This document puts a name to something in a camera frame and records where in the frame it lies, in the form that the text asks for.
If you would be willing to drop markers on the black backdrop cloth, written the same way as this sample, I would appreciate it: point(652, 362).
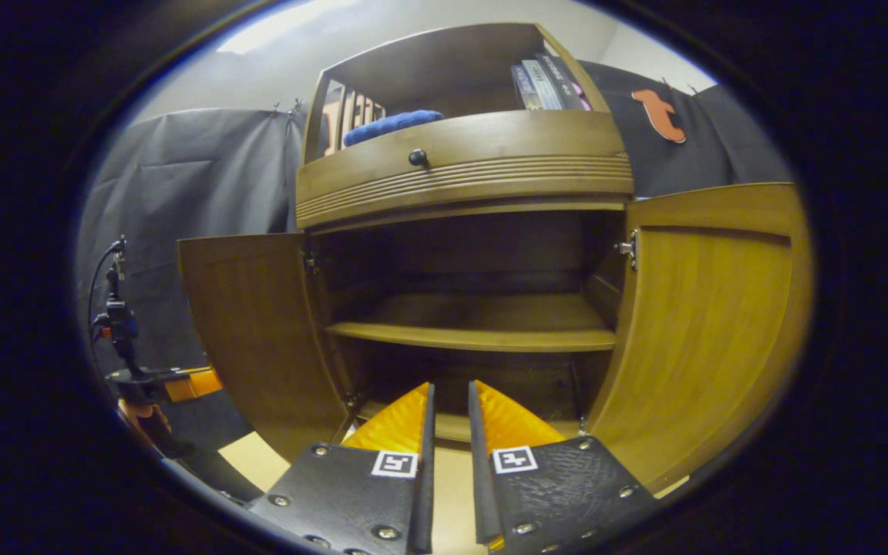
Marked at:
point(182, 177)

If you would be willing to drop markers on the blue towel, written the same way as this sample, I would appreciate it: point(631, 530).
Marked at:
point(390, 126)

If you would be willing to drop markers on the black drawer knob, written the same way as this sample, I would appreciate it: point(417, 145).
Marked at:
point(418, 157)

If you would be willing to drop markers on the metal door hinge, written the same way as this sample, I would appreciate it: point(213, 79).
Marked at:
point(627, 248)
point(311, 260)

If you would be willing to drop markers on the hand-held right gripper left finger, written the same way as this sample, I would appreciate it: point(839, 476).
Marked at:
point(351, 501)

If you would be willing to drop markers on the wooden inner shelf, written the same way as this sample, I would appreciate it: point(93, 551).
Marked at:
point(475, 327)

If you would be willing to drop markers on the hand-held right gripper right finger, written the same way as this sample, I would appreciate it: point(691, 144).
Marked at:
point(560, 493)

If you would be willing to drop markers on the wooden drawer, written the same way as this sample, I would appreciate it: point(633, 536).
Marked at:
point(506, 146)

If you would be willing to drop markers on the wooden shoe cabinet door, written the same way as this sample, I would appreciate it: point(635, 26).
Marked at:
point(714, 324)
point(259, 331)

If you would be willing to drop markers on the grey spine book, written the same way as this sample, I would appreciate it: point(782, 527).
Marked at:
point(544, 85)

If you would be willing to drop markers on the wooden double-door shoe cabinet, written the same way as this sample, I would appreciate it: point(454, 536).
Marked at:
point(452, 254)

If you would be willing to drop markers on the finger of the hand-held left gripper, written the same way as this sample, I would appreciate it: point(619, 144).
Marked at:
point(197, 384)

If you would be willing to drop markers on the black spine book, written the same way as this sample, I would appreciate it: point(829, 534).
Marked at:
point(567, 81)

